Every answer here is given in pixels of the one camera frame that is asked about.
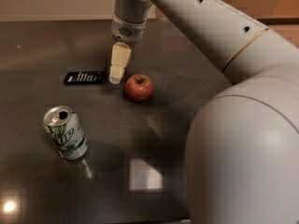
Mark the grey round gripper body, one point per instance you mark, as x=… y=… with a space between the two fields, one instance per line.
x=127 y=30

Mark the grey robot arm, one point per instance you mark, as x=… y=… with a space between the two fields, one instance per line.
x=242 y=149

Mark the black rxbar chocolate wrapper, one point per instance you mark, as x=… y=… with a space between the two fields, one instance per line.
x=84 y=78

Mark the red apple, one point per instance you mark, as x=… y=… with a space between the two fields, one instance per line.
x=138 y=88

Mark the green white soda can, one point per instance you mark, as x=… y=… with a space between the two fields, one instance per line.
x=62 y=126

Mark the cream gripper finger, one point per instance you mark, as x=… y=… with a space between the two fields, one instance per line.
x=120 y=57

